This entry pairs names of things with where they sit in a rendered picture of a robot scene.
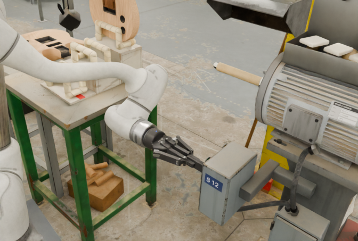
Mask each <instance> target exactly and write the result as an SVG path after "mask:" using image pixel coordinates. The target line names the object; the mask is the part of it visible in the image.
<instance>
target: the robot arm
mask: <svg viewBox="0 0 358 241"><path fill-rule="evenodd" d="M3 65H5V66H7V67H10V68H13V69H16V70H18V71H20V72H23V73H25V74H28V75H30V76H32V77H35V78H37V79H40V80H43V81H48V82H57V83H67V82H78V81H87V80H96V79H106V78H118V79H120V80H122V81H123V82H124V83H125V89H126V91H127V92H128V94H129V96H128V97H127V99H126V100H125V101H124V102H123V103H122V104H117V105H113V106H111V107H109V108H108V109H107V111H106V113H105V116H104V120H105V122H106V124H107V126H108V127H109V128H110V129H111V130H112V131H114V132H115V133H116V134H117V135H119V136H120V137H122V138H124V139H127V140H131V141H132V142H134V143H136V144H138V145H140V146H141V147H143V148H148V149H150V150H152V151H153V158H154V159H161V160H164V161H166V162H169V163H172V164H174V165H177V166H181V164H183V166H186V165H188V166H190V167H191V168H195V169H197V170H198V171H200V172H202V165H203V163H204V162H203V161H201V160H200V159H199V158H197V157H195V156H194V155H193V151H194V150H193V149H192V148H191V147H190V146H189V145H188V144H186V143H185V142H184V141H183V140H181V138H180V136H179V135H177V136H176V137H175V138H172V137H170V136H166V134H165V133H164V132H163V131H161V130H159V129H158V128H157V126H156V125H155V124H153V123H151V122H149V121H148V117H149V114H150V113H151V111H152V110H153V109H154V107H155V106H156V105H157V104H158V102H159V101H160V99H161V97H162V95H163V93H164V91H165V89H166V87H167V84H168V73H167V71H166V70H165V69H164V68H163V67H162V66H161V65H158V64H151V65H148V66H147V67H146V68H145V69H144V68H139V69H135V68H132V67H130V66H129V65H126V64H123V63H118V62H92V63H58V62H53V61H51V60H49V59H47V58H45V57H44V56H42V54H41V53H39V52H38V51H37V50H36V49H35V48H34V47H32V46H31V45H30V44H29V43H28V42H27V41H26V40H25V39H24V38H23V37H22V36H21V35H20V34H19V33H18V32H16V31H15V30H14V29H13V28H12V27H10V26H9V25H8V24H7V19H6V11H5V6H4V3H3V1H2V0H0V241H43V236H42V235H41V234H40V233H38V232H37V230H36V229H35V227H34V225H33V224H32V223H31V221H30V219H29V215H28V209H27V204H26V197H25V192H24V188H23V166H22V158H21V152H20V146H19V143H18V142H17V141H16V140H15V139H14V138H12V137H11V134H10V124H9V114H8V108H7V97H6V87H5V77H4V66H3Z"/></svg>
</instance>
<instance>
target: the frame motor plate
mask: <svg viewBox="0 0 358 241"><path fill-rule="evenodd" d="M266 149H268V150H270V151H272V152H274V153H276V154H279V155H281V156H283V157H285V158H287V159H289V160H291V161H293V162H295V163H297V162H298V159H299V156H300V154H301V152H302V151H303V149H301V148H298V147H296V146H294V145H292V144H290V143H287V142H285V141H283V140H281V139H278V138H276V137H274V136H273V137H272V138H271V139H270V140H269V141H268V142H267V146H266ZM302 166H303V167H305V168H307V169H309V170H311V171H313V172H316V173H318V174H320V175H322V176H324V177H326V178H328V179H330V180H332V181H334V182H336V183H338V184H340V185H342V186H344V187H346V188H348V189H350V190H353V191H355V192H357V193H358V165H357V164H355V163H354V162H353V163H352V164H351V166H350V167H349V169H348V170H346V169H344V168H342V167H340V166H338V165H335V164H333V163H331V162H329V161H327V160H325V159H322V158H320V157H318V156H316V155H311V154H310V153H308V154H307V156H306V158H305V160H304V162H303V165H302Z"/></svg>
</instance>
